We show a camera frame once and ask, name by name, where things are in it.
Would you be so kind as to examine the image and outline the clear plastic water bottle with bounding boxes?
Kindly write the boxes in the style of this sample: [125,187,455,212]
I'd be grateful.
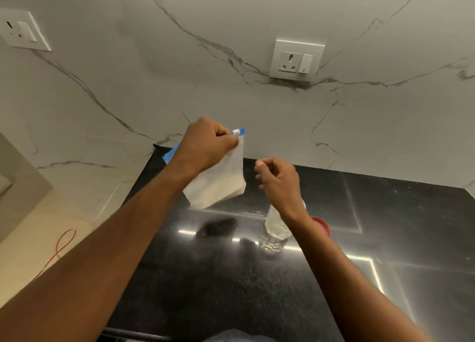
[259,200,307,257]

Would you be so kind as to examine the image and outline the person's left forearm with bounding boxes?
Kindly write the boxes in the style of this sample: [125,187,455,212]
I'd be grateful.
[0,159,198,342]

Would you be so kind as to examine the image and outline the person's left hand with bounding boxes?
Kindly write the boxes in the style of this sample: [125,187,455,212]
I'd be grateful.
[174,116,240,179]

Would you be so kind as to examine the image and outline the white wall socket with switch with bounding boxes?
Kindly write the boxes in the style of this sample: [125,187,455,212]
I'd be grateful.
[0,8,52,52]
[269,39,326,83]

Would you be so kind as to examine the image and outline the red cable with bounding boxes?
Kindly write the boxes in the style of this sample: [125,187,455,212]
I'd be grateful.
[33,229,77,281]

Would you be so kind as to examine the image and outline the person's right hand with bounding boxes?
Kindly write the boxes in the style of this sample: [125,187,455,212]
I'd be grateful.
[254,157,307,218]

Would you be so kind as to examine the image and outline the person's right forearm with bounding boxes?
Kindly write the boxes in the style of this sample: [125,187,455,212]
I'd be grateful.
[280,205,434,342]

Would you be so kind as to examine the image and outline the clear zip bag blue slider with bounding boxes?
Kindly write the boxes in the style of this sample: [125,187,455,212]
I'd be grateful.
[162,128,247,210]

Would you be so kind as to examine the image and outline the red bottle cap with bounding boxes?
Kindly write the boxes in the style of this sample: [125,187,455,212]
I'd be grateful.
[311,216,332,239]

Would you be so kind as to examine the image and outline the person's grey clothing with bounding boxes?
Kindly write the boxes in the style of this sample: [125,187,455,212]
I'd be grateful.
[203,329,278,342]

